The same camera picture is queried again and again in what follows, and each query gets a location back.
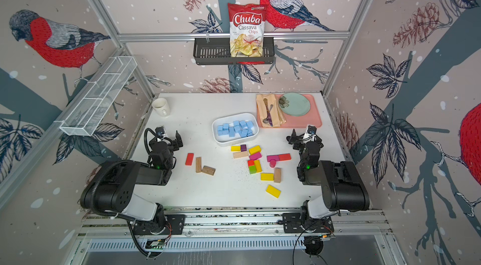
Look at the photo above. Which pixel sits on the yellow block top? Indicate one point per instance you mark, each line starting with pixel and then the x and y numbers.
pixel 255 149

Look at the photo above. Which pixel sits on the yellow block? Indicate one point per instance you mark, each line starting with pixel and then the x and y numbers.
pixel 267 177
pixel 255 149
pixel 273 191

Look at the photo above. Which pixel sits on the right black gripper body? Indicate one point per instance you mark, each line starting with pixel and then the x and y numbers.
pixel 302 161

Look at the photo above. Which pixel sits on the red block right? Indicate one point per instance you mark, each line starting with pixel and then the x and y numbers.
pixel 284 157

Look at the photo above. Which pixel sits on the brown wooden block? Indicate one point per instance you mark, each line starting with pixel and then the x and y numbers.
pixel 208 170

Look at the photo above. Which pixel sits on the pink plastic tray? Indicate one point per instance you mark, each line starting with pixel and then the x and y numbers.
pixel 311 118

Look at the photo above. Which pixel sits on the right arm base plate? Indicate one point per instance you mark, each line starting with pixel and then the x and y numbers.
pixel 295 223

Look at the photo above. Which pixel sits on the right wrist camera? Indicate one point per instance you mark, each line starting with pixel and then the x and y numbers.
pixel 310 134

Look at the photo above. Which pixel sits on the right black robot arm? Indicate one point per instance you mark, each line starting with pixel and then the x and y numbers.
pixel 342 188

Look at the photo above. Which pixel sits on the long wooden block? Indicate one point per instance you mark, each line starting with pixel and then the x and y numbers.
pixel 198 164

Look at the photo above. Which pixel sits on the Chuba cassava chips bag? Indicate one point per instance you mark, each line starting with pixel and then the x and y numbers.
pixel 246 27

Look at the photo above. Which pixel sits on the pale wooden flat block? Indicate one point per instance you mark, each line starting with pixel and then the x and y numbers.
pixel 238 155

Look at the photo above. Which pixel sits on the yellow block middle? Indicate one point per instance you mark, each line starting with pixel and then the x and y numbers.
pixel 267 177

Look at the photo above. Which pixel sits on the white wire wall basket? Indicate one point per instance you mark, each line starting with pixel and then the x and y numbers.
pixel 92 108

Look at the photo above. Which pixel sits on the black wall basket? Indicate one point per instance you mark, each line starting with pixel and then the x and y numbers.
pixel 216 51

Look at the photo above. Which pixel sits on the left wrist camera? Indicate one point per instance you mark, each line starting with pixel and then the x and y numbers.
pixel 160 133

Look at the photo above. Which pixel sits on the red block left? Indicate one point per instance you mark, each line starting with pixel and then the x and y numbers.
pixel 190 159

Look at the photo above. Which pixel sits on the red block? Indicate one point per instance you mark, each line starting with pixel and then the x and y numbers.
pixel 284 157
pixel 190 159

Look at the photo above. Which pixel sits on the white ceramic mug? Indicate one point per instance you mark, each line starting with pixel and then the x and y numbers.
pixel 161 107

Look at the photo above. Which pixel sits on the white ceramic serving dish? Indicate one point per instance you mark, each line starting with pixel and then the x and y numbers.
pixel 226 140

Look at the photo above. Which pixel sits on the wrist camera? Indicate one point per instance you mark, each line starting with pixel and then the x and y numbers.
pixel 310 134
pixel 160 133

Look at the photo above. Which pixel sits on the metal spoon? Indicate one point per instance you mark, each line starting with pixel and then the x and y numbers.
pixel 268 119

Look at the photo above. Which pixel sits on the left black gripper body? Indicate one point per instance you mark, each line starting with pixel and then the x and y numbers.
pixel 170 160

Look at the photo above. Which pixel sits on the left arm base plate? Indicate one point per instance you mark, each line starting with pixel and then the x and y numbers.
pixel 160 225

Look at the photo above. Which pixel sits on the green block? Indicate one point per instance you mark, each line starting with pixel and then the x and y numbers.
pixel 252 169

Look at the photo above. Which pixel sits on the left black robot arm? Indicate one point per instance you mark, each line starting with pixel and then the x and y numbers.
pixel 111 192

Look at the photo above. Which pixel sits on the wooden block right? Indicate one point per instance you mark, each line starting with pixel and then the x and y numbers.
pixel 277 175

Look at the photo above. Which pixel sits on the yellow block front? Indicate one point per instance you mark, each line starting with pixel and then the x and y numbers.
pixel 273 191

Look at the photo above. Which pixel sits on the beige cloth napkin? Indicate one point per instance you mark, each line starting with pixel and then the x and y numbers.
pixel 276 113

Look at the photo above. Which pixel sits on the green ceramic plate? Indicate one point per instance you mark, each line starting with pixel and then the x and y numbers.
pixel 294 104

